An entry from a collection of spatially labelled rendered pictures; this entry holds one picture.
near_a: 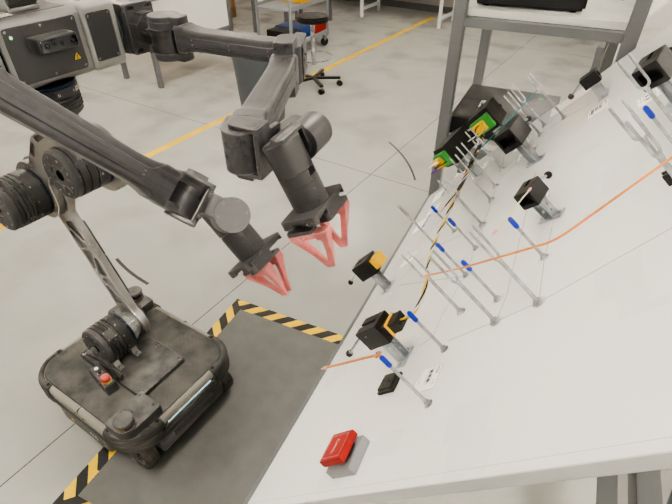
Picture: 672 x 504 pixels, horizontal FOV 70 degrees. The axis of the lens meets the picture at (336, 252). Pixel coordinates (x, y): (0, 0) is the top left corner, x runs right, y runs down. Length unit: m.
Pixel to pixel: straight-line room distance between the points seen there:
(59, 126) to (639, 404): 0.74
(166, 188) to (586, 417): 0.65
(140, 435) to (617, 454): 1.62
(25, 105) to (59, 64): 0.62
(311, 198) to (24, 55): 0.82
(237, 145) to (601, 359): 0.52
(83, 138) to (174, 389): 1.35
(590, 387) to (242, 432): 1.69
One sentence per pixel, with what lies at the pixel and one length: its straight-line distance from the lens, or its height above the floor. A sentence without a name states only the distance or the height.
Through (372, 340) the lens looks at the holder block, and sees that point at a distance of 0.83.
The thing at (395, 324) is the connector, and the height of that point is 1.19.
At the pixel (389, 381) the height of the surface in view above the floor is 1.11.
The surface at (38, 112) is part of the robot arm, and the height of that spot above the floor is 1.52.
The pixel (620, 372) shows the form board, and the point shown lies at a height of 1.39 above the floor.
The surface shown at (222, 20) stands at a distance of 6.16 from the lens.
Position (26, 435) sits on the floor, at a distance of 2.40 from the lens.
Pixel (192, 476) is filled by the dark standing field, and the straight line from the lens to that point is 2.04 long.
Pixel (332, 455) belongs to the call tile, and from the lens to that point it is 0.74.
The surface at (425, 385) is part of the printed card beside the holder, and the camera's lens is 0.75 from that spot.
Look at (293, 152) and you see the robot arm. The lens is 0.68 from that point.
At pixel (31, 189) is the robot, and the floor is 0.93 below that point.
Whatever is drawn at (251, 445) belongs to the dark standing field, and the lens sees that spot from 2.06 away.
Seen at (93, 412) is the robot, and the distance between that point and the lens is 2.02.
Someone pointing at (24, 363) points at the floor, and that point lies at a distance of 2.67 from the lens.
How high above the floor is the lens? 1.76
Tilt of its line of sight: 38 degrees down
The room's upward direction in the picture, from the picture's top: straight up
